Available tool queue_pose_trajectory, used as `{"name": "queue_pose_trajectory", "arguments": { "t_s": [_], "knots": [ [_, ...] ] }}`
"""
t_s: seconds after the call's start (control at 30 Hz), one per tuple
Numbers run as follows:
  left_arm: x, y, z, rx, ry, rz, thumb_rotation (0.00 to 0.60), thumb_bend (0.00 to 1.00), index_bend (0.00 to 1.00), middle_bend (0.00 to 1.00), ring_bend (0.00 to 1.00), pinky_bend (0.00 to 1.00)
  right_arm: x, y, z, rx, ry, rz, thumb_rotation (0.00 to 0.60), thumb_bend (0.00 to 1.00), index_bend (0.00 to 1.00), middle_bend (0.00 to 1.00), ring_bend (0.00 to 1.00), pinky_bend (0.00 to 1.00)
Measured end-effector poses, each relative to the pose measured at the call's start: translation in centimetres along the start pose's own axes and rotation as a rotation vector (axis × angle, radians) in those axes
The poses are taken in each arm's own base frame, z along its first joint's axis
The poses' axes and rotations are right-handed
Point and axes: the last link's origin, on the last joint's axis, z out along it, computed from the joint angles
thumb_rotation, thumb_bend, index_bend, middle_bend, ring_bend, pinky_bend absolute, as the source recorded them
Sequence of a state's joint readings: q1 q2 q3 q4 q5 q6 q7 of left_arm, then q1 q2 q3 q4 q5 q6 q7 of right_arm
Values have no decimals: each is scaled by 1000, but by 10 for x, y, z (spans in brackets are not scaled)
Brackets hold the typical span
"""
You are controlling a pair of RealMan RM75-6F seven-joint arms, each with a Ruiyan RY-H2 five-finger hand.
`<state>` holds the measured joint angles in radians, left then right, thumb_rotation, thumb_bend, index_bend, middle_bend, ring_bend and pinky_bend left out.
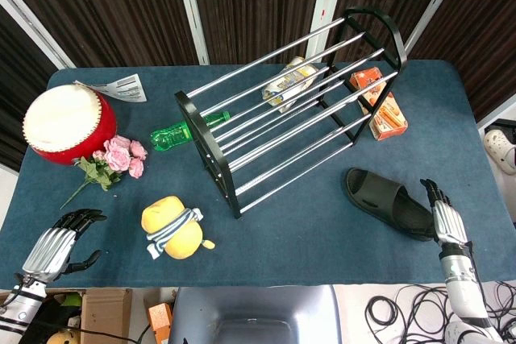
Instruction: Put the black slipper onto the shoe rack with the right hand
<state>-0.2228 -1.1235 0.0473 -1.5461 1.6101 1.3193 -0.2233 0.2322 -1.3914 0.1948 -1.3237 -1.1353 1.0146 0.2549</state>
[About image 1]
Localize brown cardboard box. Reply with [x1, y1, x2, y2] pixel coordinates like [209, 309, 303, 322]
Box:
[0, 288, 133, 344]

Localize black metal shoe rack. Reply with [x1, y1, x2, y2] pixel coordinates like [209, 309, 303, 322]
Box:
[174, 6, 408, 219]

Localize white printed paper sheet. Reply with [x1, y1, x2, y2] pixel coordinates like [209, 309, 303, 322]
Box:
[73, 73, 148, 103]

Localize yellow white snack packet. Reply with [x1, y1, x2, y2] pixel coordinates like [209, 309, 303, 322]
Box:
[260, 56, 318, 114]

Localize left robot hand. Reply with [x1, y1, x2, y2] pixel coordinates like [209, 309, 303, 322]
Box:
[22, 208, 108, 284]

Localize black slipper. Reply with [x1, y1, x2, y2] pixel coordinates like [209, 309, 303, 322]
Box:
[343, 167, 438, 242]

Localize orange cardboard box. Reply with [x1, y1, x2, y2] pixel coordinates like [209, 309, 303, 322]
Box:
[348, 68, 409, 142]

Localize red drum white skin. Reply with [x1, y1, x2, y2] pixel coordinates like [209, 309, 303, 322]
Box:
[22, 83, 119, 166]

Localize pink artificial rose bouquet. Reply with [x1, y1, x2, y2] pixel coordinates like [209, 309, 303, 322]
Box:
[60, 135, 149, 210]

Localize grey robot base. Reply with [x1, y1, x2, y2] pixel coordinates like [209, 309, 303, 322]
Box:
[168, 284, 343, 344]

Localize blue table cloth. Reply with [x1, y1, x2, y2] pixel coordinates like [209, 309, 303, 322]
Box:
[0, 59, 516, 290]

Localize white clog shoe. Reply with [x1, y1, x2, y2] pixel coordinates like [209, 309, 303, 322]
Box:
[483, 128, 516, 176]

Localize small orange box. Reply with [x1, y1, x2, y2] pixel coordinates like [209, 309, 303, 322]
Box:
[147, 301, 174, 344]

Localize yellow plush toy striped scarf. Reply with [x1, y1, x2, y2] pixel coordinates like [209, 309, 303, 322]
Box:
[140, 195, 216, 260]

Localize green plastic bottle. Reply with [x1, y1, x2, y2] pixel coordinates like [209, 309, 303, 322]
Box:
[150, 110, 231, 153]

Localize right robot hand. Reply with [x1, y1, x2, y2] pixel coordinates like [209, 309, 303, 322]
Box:
[419, 177, 469, 246]

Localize black cables on floor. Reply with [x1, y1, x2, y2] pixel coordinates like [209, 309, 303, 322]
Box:
[364, 281, 516, 344]

